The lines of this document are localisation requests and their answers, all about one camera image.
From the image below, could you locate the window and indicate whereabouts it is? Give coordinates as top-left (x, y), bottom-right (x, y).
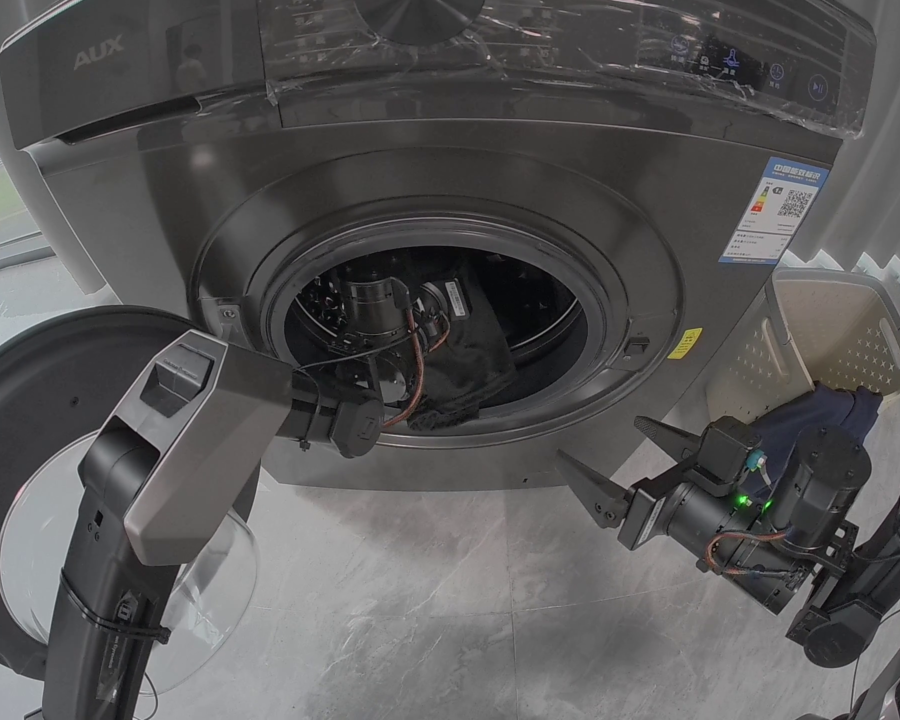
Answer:
top-left (0, 120), bottom-right (55, 277)

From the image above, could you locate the dark blue garment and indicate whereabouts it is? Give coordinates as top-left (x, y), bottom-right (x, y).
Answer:
top-left (748, 384), bottom-right (885, 510)

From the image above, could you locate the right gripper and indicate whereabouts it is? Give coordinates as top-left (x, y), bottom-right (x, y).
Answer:
top-left (554, 414), bottom-right (751, 561)

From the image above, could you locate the black garment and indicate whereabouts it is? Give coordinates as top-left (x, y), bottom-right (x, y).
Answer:
top-left (408, 250), bottom-right (519, 435)

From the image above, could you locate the grey washing machine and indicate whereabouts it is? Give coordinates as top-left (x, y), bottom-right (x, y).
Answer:
top-left (0, 0), bottom-right (876, 490)

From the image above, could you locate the cream laundry basket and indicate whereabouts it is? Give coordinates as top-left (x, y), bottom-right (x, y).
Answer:
top-left (705, 267), bottom-right (900, 465)

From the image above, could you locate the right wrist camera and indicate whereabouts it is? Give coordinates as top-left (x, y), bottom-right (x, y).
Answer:
top-left (693, 416), bottom-right (760, 490)

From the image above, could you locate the washing machine door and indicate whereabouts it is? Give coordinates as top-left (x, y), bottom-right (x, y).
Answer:
top-left (0, 304), bottom-right (261, 655)

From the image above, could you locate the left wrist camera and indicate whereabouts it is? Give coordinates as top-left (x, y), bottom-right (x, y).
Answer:
top-left (438, 276), bottom-right (475, 322)

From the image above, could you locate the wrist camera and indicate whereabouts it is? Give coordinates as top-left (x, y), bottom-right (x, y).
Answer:
top-left (693, 416), bottom-right (760, 490)
top-left (438, 276), bottom-right (475, 322)

